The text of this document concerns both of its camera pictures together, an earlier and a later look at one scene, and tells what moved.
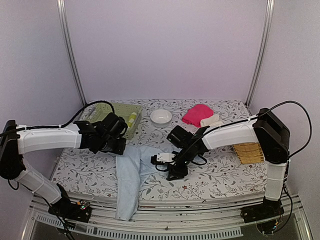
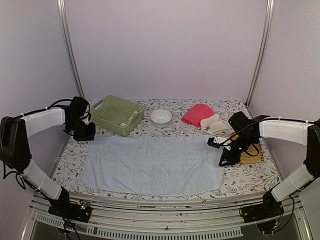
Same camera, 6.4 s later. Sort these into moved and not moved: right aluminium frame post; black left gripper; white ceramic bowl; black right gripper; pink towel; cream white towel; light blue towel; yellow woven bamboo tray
Moved: light blue towel; black right gripper; black left gripper
Not moved: yellow woven bamboo tray; cream white towel; right aluminium frame post; white ceramic bowl; pink towel
